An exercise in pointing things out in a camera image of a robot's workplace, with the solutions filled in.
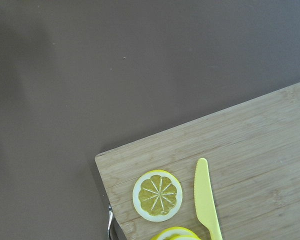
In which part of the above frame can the single lemon slice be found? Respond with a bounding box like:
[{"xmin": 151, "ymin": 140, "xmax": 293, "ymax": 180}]
[{"xmin": 132, "ymin": 169, "xmax": 183, "ymax": 222}]

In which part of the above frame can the yellow plastic knife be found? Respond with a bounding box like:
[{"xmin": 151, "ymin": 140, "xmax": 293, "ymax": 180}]
[{"xmin": 193, "ymin": 158, "xmax": 223, "ymax": 240}]

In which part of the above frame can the stacked lemon slice top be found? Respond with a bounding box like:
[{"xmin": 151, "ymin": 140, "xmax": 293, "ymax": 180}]
[{"xmin": 156, "ymin": 235, "xmax": 201, "ymax": 240}]

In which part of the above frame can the bamboo cutting board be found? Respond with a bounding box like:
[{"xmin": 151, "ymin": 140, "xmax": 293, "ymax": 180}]
[{"xmin": 95, "ymin": 83, "xmax": 300, "ymax": 240}]

